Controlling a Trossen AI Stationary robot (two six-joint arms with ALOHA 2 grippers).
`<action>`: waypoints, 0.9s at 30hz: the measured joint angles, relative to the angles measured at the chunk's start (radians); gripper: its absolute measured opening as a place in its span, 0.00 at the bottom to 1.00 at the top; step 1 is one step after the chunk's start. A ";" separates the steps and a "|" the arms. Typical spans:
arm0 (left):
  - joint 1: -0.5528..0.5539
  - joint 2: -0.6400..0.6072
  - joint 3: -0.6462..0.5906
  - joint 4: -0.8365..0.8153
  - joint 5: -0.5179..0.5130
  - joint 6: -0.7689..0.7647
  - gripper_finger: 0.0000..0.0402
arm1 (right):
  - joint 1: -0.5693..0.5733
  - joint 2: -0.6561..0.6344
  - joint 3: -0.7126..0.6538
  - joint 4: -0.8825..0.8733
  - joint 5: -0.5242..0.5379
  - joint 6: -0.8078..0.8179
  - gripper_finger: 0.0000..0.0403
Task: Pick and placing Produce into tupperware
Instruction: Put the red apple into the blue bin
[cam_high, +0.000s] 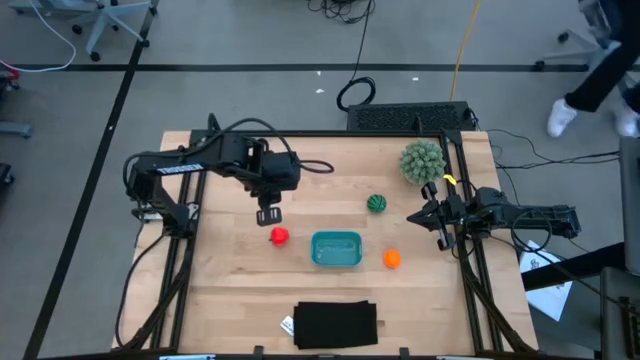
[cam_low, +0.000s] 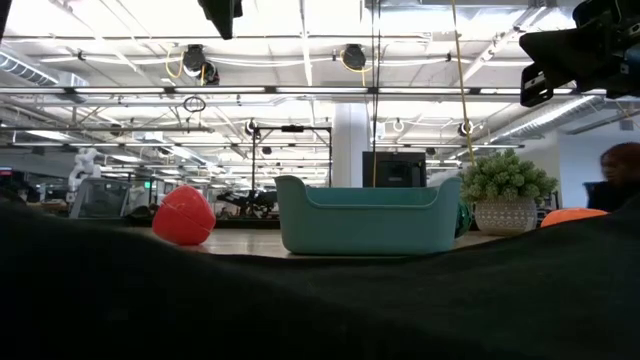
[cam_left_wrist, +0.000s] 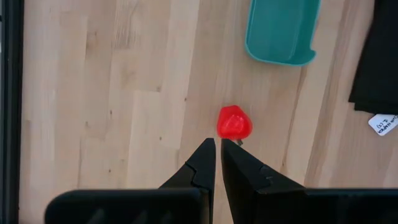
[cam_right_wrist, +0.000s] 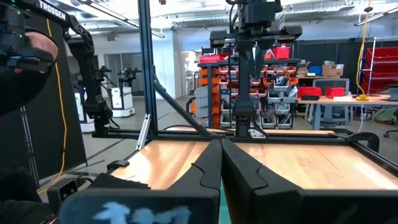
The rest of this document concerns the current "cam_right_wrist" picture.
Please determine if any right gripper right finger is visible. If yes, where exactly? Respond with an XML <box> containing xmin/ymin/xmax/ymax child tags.
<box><xmin>221</xmin><ymin>139</ymin><xmax>398</xmax><ymax>224</ymax></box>

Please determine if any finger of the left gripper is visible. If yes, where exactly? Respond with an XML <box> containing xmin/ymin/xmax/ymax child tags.
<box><xmin>255</xmin><ymin>40</ymin><xmax>276</xmax><ymax>79</ymax></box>
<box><xmin>238</xmin><ymin>41</ymin><xmax>257</xmax><ymax>79</ymax></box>

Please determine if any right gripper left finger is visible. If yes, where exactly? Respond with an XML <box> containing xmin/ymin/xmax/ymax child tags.
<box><xmin>58</xmin><ymin>139</ymin><xmax>223</xmax><ymax>224</ymax></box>

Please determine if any person's forearm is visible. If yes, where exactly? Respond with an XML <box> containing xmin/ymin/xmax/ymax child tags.
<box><xmin>0</xmin><ymin>63</ymin><xmax>53</xmax><ymax>116</ymax></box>

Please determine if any red storage bin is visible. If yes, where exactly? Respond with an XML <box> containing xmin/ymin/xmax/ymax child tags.
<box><xmin>325</xmin><ymin>86</ymin><xmax>346</xmax><ymax>99</ymax></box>
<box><xmin>271</xmin><ymin>45</ymin><xmax>292</xmax><ymax>60</ymax></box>
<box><xmin>297</xmin><ymin>86</ymin><xmax>323</xmax><ymax>99</ymax></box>
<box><xmin>198</xmin><ymin>55</ymin><xmax>222</xmax><ymax>65</ymax></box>

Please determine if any parts rack with orange bins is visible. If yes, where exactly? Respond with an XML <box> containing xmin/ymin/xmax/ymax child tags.
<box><xmin>197</xmin><ymin>45</ymin><xmax>301</xmax><ymax>130</ymax></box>

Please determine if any blue storage bin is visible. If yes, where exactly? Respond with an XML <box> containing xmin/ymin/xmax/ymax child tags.
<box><xmin>307</xmin><ymin>65</ymin><xmax>323</xmax><ymax>77</ymax></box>

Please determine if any cardboard box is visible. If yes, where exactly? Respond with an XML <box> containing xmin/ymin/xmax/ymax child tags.
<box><xmin>322</xmin><ymin>63</ymin><xmax>345</xmax><ymax>77</ymax></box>

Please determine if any grey chair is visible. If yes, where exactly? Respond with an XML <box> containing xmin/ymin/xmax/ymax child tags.
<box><xmin>306</xmin><ymin>78</ymin><xmax>354</xmax><ymax>126</ymax></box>

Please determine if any black table clamp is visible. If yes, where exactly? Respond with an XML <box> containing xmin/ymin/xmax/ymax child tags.
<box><xmin>106</xmin><ymin>159</ymin><xmax>130</xmax><ymax>172</ymax></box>
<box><xmin>347</xmin><ymin>131</ymin><xmax>381</xmax><ymax>154</ymax></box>

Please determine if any wooden-top desk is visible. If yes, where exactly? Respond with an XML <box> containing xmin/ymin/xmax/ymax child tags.
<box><xmin>297</xmin><ymin>94</ymin><xmax>398</xmax><ymax>131</ymax></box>

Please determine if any ceiling light strip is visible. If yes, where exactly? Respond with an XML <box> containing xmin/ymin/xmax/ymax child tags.
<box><xmin>77</xmin><ymin>0</ymin><xmax>166</xmax><ymax>40</ymax></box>
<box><xmin>353</xmin><ymin>6</ymin><xmax>398</xmax><ymax>27</ymax></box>

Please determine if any large red bin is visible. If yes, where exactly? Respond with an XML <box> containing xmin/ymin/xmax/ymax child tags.
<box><xmin>365</xmin><ymin>47</ymin><xmax>398</xmax><ymax>65</ymax></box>
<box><xmin>362</xmin><ymin>68</ymin><xmax>398</xmax><ymax>83</ymax></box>

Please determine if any white mobile robot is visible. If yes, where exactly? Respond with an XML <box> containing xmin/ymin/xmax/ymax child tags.
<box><xmin>73</xmin><ymin>65</ymin><xmax>113</xmax><ymax>134</ymax></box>
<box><xmin>109</xmin><ymin>67</ymin><xmax>143</xmax><ymax>118</ymax></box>

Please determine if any black office chair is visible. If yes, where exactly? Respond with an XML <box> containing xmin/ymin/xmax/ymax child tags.
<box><xmin>383</xmin><ymin>108</ymin><xmax>398</xmax><ymax>139</ymax></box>

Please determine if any black divider panel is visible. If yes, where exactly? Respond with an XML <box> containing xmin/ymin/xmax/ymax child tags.
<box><xmin>0</xmin><ymin>9</ymin><xmax>88</xmax><ymax>180</ymax></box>

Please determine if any thin grey stand pole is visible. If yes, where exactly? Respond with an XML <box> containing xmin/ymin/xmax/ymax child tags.
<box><xmin>19</xmin><ymin>105</ymin><xmax>40</xmax><ymax>188</ymax></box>

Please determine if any person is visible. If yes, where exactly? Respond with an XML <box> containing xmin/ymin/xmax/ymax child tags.
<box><xmin>0</xmin><ymin>167</ymin><xmax>54</xmax><ymax>224</ymax></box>

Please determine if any person's hand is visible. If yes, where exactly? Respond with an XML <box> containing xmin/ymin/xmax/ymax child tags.
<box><xmin>14</xmin><ymin>30</ymin><xmax>59</xmax><ymax>75</ymax></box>

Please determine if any black table edge frame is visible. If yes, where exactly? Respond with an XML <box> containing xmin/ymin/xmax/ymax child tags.
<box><xmin>91</xmin><ymin>126</ymin><xmax>398</xmax><ymax>179</ymax></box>

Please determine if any silver aluminium bracket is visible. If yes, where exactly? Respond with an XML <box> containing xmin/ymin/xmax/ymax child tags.
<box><xmin>136</xmin><ymin>113</ymin><xmax>152</xmax><ymax>151</ymax></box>

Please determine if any black diagonal frame brace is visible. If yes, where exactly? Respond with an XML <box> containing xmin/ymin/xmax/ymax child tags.
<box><xmin>152</xmin><ymin>76</ymin><xmax>214</xmax><ymax>138</ymax></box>

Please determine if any yellow cable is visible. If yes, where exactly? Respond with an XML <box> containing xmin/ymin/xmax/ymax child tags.
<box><xmin>355</xmin><ymin>0</ymin><xmax>374</xmax><ymax>102</ymax></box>
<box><xmin>37</xmin><ymin>18</ymin><xmax>68</xmax><ymax>195</ymax></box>

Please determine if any black frame post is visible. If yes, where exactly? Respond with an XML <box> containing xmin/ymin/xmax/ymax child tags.
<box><xmin>137</xmin><ymin>0</ymin><xmax>158</xmax><ymax>136</ymax></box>

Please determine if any metal wire shelf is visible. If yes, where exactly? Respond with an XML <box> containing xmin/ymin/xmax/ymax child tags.
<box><xmin>357</xmin><ymin>37</ymin><xmax>398</xmax><ymax>96</ymax></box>

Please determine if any small black camera box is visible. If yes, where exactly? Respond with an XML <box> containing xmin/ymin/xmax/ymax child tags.
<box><xmin>46</xmin><ymin>177</ymin><xmax>79</xmax><ymax>213</ymax></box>

